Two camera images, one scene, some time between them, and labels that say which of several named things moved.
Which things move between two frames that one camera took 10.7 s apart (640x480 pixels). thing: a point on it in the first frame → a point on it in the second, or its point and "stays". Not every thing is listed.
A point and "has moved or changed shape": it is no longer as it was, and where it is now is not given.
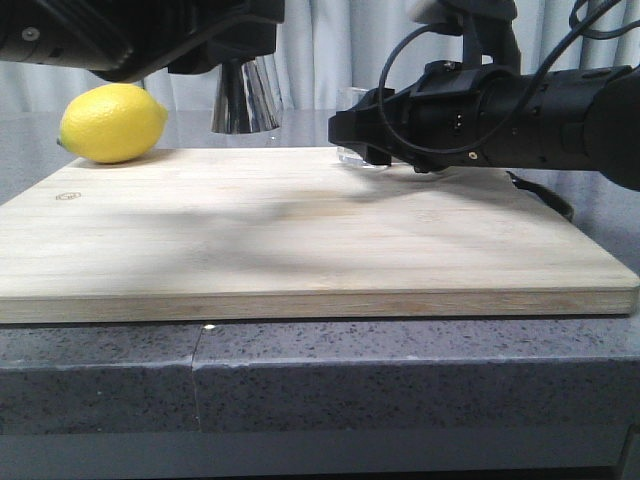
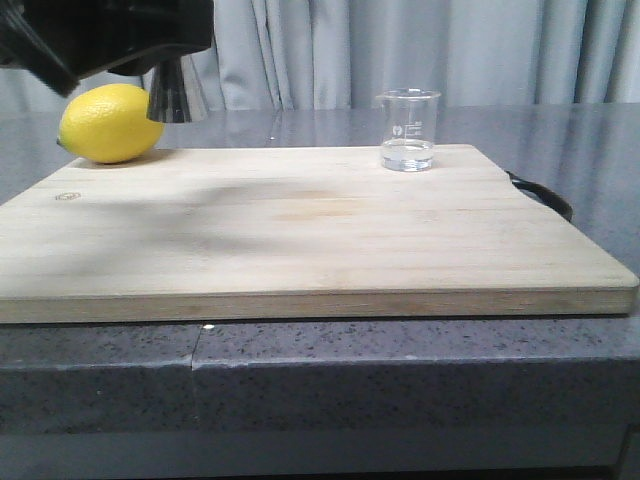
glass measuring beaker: x=348 y=98 has moved or changed shape
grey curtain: x=330 y=46 stays
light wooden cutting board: x=225 y=233 stays
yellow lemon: x=112 y=124 stays
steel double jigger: x=246 y=96 → x=176 y=94
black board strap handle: x=546 y=196 stays
